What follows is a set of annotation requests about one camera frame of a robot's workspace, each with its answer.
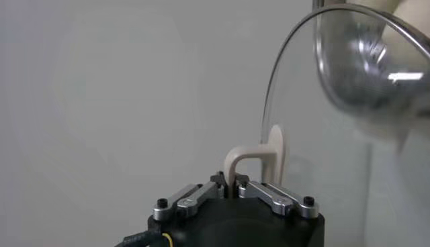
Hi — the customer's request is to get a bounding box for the glass lid with beige handle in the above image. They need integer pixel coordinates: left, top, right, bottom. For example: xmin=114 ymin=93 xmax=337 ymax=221
xmin=224 ymin=3 xmax=430 ymax=247

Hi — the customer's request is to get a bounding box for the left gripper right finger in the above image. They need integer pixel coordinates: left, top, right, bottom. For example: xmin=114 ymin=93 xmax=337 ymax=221
xmin=234 ymin=173 xmax=320 ymax=220

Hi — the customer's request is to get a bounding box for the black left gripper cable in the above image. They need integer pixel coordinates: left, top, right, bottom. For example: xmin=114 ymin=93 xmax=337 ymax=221
xmin=114 ymin=230 xmax=174 ymax=247

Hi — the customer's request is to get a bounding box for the stainless steel steamer basket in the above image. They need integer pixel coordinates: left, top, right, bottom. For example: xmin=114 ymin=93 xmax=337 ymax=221
xmin=312 ymin=0 xmax=430 ymax=117

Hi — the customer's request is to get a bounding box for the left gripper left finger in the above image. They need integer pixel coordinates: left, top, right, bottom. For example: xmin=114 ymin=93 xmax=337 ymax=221
xmin=153 ymin=170 xmax=226 ymax=222

